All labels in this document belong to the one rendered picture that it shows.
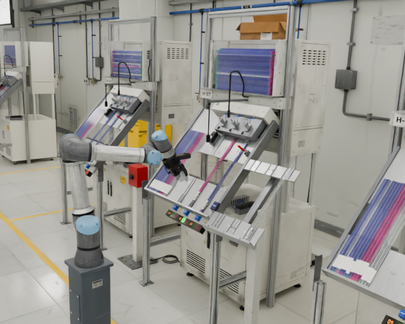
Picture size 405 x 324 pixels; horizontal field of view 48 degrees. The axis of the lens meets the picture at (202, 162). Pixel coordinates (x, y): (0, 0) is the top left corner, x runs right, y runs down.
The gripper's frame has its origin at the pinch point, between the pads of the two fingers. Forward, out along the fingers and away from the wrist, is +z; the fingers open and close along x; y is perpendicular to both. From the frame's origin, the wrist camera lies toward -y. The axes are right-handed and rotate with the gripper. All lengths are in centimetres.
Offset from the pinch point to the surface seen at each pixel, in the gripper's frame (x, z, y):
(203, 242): -22, 65, 2
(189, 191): -9.2, 14.6, -1.6
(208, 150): -16.5, 6.7, -30.9
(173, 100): -124, 16, -83
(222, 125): -11.1, -4.0, -44.9
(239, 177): 21.0, 9.7, -20.1
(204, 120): -39, 1, -51
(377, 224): 108, 10, -19
